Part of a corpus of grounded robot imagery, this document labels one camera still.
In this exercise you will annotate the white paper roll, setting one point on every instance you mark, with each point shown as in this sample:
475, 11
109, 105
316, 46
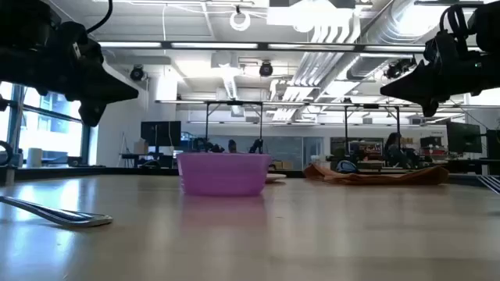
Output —
34, 157

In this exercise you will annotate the orange cloth napkin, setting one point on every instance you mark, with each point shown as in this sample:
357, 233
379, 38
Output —
375, 177

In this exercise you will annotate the black monitor on stand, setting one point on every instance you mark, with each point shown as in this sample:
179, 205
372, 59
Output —
161, 133

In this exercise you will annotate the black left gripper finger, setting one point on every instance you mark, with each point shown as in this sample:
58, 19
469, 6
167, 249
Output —
91, 113
113, 87

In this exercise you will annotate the black metal station frame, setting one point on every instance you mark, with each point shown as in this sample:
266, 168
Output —
234, 103
371, 106

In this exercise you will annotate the black monitor at edge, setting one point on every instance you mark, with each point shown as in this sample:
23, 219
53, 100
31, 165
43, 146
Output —
493, 143

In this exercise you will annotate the black ceiling camera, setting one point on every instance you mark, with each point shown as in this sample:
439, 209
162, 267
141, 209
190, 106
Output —
266, 69
137, 73
397, 68

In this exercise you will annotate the large black desk monitor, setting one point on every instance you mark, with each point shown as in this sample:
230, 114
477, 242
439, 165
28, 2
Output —
464, 137

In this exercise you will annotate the blue white round object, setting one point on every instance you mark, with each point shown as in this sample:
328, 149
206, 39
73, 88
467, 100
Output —
347, 166

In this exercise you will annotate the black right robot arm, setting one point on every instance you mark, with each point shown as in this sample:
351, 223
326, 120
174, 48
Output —
488, 23

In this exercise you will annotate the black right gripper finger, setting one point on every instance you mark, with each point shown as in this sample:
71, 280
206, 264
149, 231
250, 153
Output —
410, 86
430, 108

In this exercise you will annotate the black overhead frame beam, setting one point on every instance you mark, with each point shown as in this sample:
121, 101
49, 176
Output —
273, 46

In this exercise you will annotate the person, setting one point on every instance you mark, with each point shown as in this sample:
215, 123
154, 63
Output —
394, 150

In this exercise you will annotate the pink plastic bowl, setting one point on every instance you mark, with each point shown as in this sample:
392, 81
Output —
223, 173

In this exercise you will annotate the dark window frame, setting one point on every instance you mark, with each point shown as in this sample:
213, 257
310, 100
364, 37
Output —
15, 117

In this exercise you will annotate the cream round plate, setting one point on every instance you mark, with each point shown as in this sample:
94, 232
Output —
275, 177

